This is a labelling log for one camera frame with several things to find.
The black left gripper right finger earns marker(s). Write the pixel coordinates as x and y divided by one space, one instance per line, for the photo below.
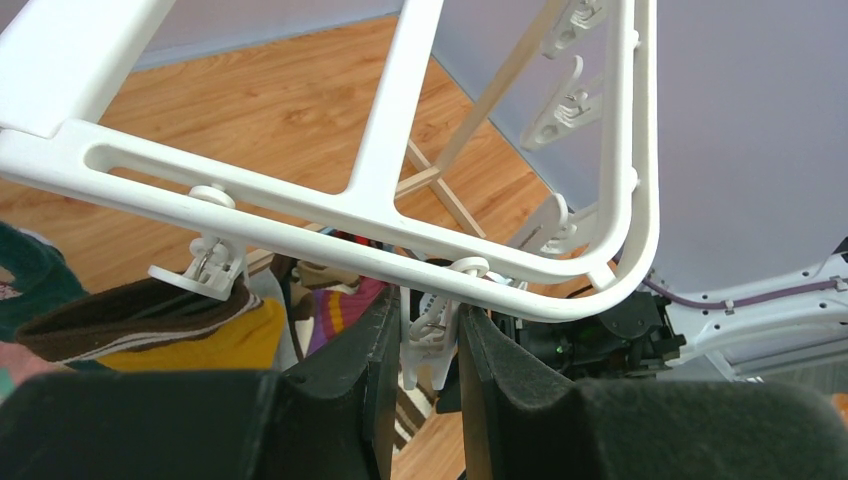
523 420

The purple striped sock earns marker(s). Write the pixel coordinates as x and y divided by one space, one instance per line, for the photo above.
337 310

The brown white striped sock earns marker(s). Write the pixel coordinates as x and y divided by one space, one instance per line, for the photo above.
413 408

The pink patterned sock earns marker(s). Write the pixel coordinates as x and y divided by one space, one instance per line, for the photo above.
18 364

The wooden clothes rack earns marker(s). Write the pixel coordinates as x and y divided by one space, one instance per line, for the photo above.
464 146

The green reindeer sock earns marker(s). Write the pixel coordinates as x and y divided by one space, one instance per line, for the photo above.
35 279

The mustard yellow sock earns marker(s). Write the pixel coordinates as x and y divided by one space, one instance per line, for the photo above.
150 325

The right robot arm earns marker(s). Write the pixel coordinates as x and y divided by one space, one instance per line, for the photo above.
771 327

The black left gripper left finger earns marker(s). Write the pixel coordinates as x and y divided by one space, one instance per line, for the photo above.
330 416

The white plastic clip hanger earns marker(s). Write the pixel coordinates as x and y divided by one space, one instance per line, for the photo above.
63 62

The tan beige sock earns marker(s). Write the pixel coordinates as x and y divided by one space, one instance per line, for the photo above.
318 277

